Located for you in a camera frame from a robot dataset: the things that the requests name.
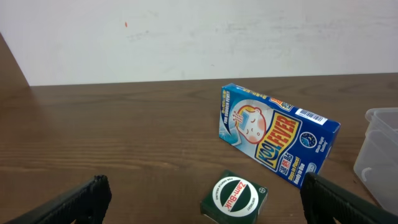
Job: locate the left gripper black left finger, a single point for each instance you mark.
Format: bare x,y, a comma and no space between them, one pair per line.
86,203

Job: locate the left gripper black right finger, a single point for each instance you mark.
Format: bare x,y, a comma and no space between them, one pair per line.
326,203

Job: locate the clear plastic container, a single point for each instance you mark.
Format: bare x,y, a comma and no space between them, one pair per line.
376,164

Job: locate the blue KoolFever box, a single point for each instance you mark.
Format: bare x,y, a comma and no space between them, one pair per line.
288,140

